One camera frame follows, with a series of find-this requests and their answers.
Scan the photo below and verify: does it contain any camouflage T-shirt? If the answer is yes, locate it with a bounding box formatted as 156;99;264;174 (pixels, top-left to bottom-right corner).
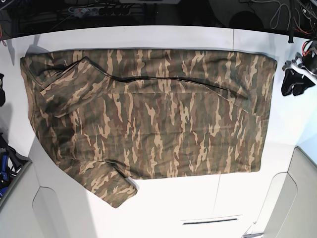
20;49;277;208

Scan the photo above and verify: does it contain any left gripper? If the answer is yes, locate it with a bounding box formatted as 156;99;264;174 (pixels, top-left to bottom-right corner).
281;39;317;96

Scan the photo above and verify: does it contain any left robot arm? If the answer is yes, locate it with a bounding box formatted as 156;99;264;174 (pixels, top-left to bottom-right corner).
281;0;317;96

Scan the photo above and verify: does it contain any black braided cable sleeve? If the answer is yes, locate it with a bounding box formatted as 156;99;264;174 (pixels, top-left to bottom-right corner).
287;0;296;44

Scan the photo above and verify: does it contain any grey looped cable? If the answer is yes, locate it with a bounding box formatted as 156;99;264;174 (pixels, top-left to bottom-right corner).
269;0;293;30

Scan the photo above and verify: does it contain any blue and black clutter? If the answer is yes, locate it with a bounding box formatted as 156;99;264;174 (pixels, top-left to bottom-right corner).
0;132;32;207

